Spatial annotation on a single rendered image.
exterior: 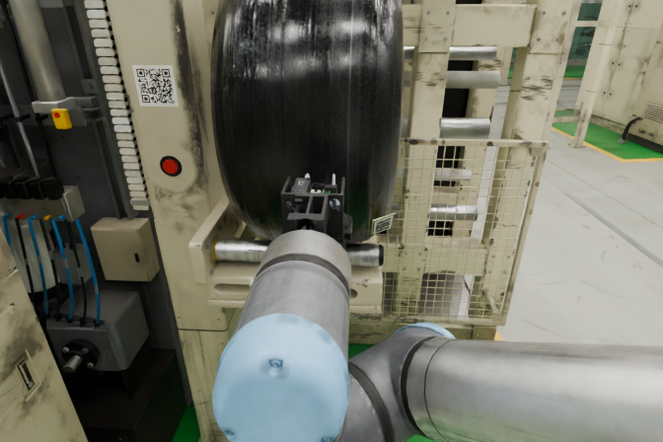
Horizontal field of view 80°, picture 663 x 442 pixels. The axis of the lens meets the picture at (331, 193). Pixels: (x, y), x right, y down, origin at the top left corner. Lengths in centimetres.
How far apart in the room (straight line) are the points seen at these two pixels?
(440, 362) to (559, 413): 11
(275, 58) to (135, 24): 33
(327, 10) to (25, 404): 93
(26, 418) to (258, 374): 85
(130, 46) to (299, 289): 63
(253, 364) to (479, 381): 17
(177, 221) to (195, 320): 28
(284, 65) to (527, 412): 47
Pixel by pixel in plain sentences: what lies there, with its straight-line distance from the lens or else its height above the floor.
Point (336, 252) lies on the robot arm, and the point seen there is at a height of 115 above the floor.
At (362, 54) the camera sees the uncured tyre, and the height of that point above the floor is 130.
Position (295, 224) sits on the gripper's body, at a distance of 39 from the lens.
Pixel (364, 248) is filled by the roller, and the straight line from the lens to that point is 80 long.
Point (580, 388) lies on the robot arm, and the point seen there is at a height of 116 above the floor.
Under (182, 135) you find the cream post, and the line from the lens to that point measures 84.
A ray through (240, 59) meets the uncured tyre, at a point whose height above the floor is 129.
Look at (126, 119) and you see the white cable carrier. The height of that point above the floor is 115.
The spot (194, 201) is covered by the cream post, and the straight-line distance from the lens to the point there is 89.
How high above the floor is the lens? 136
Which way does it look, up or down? 25 degrees down
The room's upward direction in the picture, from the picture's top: straight up
